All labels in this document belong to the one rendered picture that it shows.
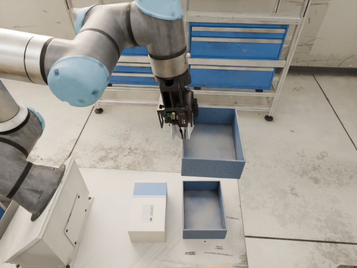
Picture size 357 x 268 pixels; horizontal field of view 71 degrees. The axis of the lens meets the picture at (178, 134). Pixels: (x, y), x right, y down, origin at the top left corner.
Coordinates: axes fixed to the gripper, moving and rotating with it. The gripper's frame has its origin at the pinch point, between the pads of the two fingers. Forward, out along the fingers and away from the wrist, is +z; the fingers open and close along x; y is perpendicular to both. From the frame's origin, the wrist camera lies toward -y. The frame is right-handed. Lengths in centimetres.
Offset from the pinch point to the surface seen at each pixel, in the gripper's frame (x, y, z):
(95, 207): -39, 1, 37
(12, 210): -68, 7, 30
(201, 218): 1.5, 2.5, 42.1
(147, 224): -15.0, 10.4, 31.1
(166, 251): -9.8, 15.1, 40.9
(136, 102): -67, -137, 90
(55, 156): -125, -78, 96
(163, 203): -11.0, 2.5, 31.6
